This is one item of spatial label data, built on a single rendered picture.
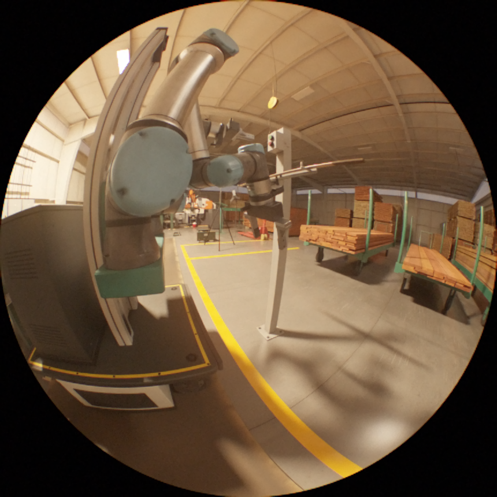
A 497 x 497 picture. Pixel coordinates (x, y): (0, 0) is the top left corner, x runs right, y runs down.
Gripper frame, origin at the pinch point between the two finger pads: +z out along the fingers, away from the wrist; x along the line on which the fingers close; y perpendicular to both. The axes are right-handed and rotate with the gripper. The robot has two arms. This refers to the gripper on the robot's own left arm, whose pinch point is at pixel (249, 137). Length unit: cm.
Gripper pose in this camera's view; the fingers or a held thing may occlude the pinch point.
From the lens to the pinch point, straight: 82.8
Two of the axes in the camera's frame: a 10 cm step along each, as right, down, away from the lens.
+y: 0.1, -9.8, -1.7
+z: 8.8, -0.7, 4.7
